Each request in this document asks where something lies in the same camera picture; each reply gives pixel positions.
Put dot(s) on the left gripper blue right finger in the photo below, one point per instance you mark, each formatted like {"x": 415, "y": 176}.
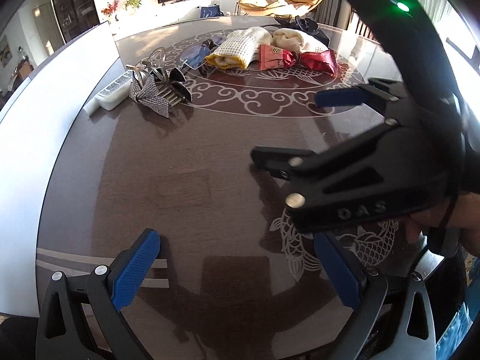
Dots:
{"x": 343, "y": 268}

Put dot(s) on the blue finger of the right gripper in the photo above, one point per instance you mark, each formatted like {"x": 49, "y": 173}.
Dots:
{"x": 376, "y": 94}
{"x": 278, "y": 162}

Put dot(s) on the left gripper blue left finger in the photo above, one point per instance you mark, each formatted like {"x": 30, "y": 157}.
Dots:
{"x": 130, "y": 267}

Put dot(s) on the dark red snack packet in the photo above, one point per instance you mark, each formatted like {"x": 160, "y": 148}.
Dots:
{"x": 324, "y": 62}

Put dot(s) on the red snack packet with emblem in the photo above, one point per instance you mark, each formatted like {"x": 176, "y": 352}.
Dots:
{"x": 272, "y": 57}

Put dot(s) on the cream knit glove with yellow cuff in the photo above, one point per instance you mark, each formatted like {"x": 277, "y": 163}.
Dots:
{"x": 239, "y": 48}

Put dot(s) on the eyeglasses with blue pouch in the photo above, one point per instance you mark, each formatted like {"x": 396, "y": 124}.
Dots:
{"x": 193, "y": 59}

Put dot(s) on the orange lounge chair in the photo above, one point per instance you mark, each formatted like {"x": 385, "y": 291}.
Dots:
{"x": 277, "y": 8}

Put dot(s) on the blue shopping bag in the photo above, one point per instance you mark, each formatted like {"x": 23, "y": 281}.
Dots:
{"x": 212, "y": 11}

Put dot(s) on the white storage bin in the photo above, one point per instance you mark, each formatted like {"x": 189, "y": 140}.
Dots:
{"x": 34, "y": 125}

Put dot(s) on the green plant on console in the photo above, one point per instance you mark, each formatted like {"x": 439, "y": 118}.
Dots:
{"x": 132, "y": 4}

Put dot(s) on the red flower vase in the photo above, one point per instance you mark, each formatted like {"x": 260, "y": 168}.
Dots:
{"x": 110, "y": 11}

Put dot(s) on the dark display cabinet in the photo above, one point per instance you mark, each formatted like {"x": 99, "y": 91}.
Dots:
{"x": 75, "y": 17}

